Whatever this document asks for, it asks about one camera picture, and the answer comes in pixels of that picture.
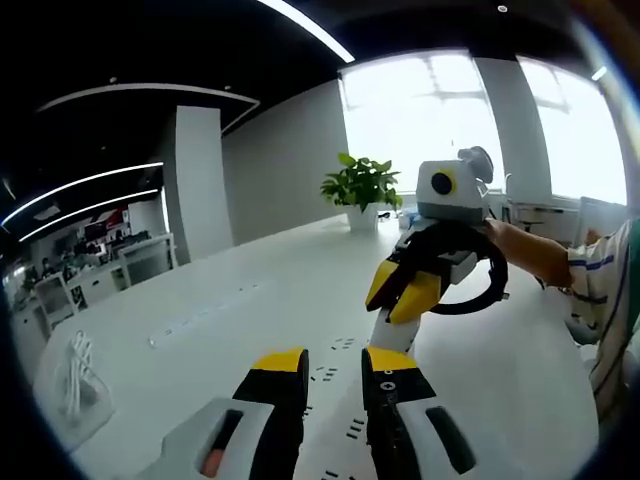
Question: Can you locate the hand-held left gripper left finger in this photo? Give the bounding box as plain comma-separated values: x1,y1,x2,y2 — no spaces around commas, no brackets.
137,347,310,480

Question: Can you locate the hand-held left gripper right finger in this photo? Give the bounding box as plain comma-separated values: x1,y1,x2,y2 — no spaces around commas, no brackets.
360,347,501,480

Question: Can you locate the white charger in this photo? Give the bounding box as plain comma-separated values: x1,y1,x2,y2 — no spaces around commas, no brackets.
370,307,423,358

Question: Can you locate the white power strip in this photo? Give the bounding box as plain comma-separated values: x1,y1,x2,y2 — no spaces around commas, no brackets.
294,332,426,480

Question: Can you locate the white desk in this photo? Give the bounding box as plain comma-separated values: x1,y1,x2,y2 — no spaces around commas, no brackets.
29,212,601,480

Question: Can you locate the person's right hand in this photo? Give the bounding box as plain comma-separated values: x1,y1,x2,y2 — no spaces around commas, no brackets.
482,217,526,261

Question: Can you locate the potted green plant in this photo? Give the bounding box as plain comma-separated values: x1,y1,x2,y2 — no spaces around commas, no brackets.
319,152,404,232

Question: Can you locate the person's striped shirt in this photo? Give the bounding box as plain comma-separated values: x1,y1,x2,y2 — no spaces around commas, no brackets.
564,217,640,431

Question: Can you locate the coiled white cable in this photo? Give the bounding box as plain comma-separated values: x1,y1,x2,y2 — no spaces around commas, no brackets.
55,328,110,427

